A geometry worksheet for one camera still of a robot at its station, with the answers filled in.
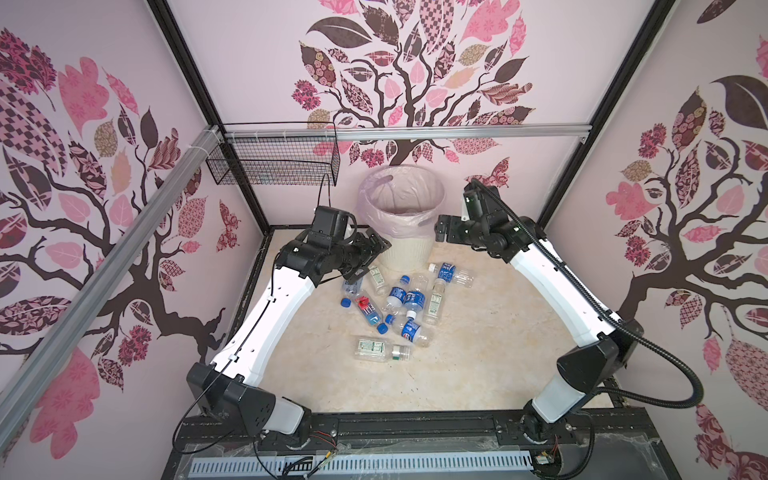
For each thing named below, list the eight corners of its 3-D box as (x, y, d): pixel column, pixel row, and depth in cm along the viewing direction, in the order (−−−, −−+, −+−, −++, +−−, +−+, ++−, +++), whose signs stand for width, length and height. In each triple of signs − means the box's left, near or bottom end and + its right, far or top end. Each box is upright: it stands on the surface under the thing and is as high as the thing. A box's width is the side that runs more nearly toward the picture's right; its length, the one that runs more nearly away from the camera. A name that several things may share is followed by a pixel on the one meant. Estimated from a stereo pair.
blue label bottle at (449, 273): (425, 277, 106) (427, 268, 102) (430, 266, 109) (432, 257, 105) (469, 292, 102) (473, 284, 98) (473, 280, 105) (476, 272, 101)
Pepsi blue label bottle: (409, 353, 88) (409, 348, 84) (396, 320, 95) (396, 313, 91) (427, 347, 89) (428, 341, 85) (413, 314, 96) (413, 308, 93)
